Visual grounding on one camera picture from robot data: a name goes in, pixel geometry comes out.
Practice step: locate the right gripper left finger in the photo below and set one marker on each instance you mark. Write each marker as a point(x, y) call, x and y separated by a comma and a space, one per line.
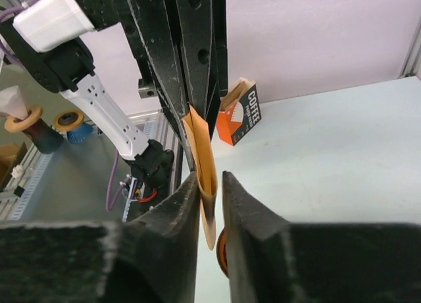
point(152, 258)

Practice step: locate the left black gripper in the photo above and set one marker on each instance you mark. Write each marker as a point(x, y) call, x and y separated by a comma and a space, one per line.
point(182, 44)

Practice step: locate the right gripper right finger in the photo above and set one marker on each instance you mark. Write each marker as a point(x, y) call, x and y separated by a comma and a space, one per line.
point(271, 259)

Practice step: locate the amber glass coffee dripper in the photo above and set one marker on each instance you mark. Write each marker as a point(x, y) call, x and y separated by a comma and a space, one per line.
point(221, 253)

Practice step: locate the brown paper coffee filter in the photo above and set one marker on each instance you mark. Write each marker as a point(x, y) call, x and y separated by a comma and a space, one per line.
point(198, 138)

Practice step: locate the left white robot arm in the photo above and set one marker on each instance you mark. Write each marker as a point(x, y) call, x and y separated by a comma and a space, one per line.
point(44, 36)

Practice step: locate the orange coffee filter box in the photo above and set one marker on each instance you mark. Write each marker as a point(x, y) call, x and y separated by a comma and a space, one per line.
point(239, 112)

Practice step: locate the white paper filter stack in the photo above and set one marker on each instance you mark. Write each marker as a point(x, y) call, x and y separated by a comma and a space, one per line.
point(21, 117)

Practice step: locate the cardboard box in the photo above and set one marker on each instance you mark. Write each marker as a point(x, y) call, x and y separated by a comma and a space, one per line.
point(11, 155)

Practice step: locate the blue brush with wooden ring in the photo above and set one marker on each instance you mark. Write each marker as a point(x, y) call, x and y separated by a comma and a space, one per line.
point(73, 123)

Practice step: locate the aluminium frame rail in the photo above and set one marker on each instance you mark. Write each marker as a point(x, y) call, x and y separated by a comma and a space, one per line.
point(411, 65)

